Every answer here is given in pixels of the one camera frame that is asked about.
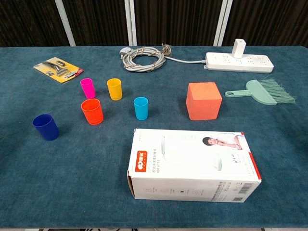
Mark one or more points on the mint green hand brush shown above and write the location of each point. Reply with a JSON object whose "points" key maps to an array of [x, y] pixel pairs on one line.
{"points": [[257, 92]]}

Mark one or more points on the teal table cloth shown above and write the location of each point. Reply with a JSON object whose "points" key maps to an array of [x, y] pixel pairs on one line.
{"points": [[72, 168]]}

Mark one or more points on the white partition post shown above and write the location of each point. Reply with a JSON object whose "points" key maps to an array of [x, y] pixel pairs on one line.
{"points": [[130, 24], [222, 24], [65, 24]]}

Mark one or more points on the white desk lamp box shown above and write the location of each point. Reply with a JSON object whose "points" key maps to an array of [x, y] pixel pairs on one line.
{"points": [[192, 168]]}

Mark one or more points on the white power strip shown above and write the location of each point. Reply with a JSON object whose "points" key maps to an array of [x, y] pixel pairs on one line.
{"points": [[240, 63]]}

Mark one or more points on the dark blue plastic cup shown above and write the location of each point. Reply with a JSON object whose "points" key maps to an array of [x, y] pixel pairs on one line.
{"points": [[47, 128]]}

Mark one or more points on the pink plastic cup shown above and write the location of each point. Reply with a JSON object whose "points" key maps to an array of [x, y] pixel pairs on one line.
{"points": [[88, 89]]}

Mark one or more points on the yellow razor blister pack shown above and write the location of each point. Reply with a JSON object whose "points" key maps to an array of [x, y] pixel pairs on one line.
{"points": [[57, 69]]}

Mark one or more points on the white charger adapter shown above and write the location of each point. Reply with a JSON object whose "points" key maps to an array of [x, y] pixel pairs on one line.
{"points": [[238, 48]]}

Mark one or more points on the light blue plastic cup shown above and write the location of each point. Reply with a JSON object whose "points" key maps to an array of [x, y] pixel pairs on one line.
{"points": [[141, 109]]}

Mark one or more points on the orange-red plastic cup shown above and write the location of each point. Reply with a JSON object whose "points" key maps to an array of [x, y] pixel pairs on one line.
{"points": [[92, 114]]}

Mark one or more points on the brown twine tie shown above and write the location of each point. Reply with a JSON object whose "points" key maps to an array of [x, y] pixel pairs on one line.
{"points": [[166, 49]]}

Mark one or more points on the orange foam cube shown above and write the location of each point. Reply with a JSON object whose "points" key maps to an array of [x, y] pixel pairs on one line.
{"points": [[203, 103]]}

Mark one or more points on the yellow plastic cup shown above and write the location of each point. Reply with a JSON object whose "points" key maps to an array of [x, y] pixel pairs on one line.
{"points": [[114, 90]]}

